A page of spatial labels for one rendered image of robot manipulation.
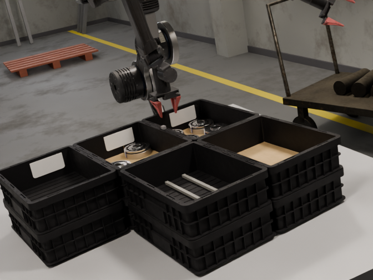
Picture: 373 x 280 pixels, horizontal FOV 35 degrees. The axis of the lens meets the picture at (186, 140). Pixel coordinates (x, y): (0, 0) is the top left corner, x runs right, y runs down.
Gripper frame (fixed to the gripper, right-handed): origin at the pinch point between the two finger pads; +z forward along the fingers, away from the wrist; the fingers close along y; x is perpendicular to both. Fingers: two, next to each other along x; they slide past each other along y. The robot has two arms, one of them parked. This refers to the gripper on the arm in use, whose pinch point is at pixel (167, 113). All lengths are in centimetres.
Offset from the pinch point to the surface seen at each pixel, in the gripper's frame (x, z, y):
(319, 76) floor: 254, 102, 266
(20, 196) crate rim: -30, 0, -66
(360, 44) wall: 216, 70, 286
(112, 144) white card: 4.1, 6.7, -23.6
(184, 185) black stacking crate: -42.4, 10.9, -16.1
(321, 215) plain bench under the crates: -71, 24, 16
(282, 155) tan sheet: -47, 11, 20
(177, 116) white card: 7.6, 5.3, 7.0
